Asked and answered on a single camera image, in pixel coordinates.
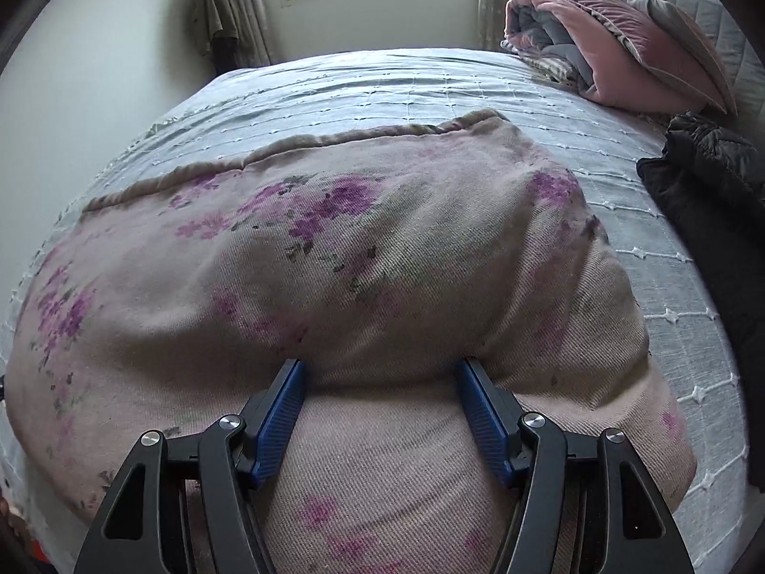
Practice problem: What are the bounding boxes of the pink folded quilt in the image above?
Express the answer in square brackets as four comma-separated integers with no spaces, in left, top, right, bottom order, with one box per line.
[501,0,691,116]

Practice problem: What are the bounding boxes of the floral padded jacket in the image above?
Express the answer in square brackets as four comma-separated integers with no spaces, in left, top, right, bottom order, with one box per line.
[5,108,699,574]

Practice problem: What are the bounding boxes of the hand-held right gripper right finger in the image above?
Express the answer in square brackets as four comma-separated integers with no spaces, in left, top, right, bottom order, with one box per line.
[454,357,697,574]

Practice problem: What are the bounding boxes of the checked folded blanket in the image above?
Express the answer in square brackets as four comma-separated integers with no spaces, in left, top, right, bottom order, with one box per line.
[501,37,578,83]

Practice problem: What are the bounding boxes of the pink and grey velvet pillow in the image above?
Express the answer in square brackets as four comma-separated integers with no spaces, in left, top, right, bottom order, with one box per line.
[575,0,740,116]

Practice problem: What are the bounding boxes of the grey checked bedspread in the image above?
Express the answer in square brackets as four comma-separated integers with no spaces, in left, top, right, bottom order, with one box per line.
[0,48,753,574]

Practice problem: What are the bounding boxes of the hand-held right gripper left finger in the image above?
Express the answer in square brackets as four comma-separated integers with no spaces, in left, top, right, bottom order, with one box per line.
[72,359,308,574]

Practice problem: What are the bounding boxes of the grey quilted headboard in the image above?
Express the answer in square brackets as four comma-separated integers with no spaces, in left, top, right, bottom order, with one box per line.
[648,0,765,153]

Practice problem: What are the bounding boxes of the black puffer jacket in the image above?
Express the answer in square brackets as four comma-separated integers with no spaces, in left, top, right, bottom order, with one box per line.
[635,111,765,485]

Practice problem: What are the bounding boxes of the hanging dark clothes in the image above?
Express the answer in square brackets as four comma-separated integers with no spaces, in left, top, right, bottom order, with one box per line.
[190,0,241,77]

